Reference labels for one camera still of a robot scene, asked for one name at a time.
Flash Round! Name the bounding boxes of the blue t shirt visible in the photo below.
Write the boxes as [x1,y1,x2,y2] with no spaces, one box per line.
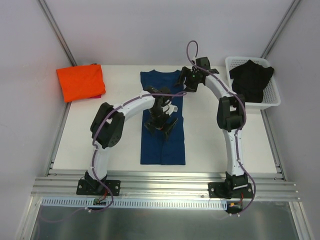
[140,70,186,166]

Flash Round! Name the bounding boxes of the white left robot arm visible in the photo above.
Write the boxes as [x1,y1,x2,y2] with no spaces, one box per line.
[76,87,186,196]

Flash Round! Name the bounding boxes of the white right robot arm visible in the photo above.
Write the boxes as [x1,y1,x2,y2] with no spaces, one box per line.
[176,57,249,200]

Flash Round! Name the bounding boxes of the black t shirt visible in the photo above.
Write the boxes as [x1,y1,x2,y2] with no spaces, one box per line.
[229,60,275,103]

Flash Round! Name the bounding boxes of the white plastic basket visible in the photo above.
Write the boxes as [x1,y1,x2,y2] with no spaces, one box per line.
[225,56,281,110]

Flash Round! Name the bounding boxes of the folded orange t shirt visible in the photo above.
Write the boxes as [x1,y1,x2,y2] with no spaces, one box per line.
[56,64,106,103]

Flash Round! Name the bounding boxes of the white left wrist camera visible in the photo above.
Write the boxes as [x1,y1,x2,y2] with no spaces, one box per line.
[166,104,179,116]

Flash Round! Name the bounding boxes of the aluminium mounting rail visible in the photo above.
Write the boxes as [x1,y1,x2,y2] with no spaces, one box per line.
[31,169,302,202]

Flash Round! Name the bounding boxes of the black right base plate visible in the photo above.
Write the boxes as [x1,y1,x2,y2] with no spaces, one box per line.
[208,182,254,200]

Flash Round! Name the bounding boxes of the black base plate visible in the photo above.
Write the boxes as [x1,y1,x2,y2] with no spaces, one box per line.
[76,178,121,196]
[208,182,254,200]

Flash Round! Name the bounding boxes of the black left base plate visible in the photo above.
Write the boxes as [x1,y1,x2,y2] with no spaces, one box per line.
[76,178,121,196]

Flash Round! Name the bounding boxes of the white slotted cable duct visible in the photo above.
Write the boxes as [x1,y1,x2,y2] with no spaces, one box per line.
[41,197,227,211]

